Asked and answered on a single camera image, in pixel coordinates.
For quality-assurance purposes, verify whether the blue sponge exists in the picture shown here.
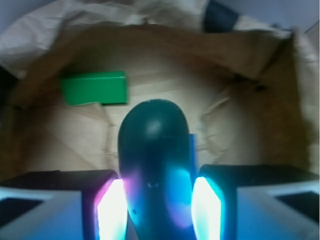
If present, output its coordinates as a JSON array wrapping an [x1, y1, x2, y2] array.
[[189, 133, 197, 177]]

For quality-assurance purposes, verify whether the green rectangular block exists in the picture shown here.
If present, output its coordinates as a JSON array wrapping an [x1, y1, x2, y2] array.
[[60, 71, 128, 106]]

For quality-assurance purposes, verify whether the dark green plastic pickle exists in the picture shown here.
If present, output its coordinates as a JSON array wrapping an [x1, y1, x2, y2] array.
[[117, 99, 195, 240]]

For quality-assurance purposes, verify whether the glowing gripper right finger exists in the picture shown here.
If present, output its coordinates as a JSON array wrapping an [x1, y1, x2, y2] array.
[[191, 164, 320, 240]]

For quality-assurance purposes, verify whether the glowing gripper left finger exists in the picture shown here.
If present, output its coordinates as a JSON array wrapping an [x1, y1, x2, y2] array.
[[0, 169, 128, 240]]

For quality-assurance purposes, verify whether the brown paper bag bin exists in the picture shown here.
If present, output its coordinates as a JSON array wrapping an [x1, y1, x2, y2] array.
[[0, 0, 320, 179]]

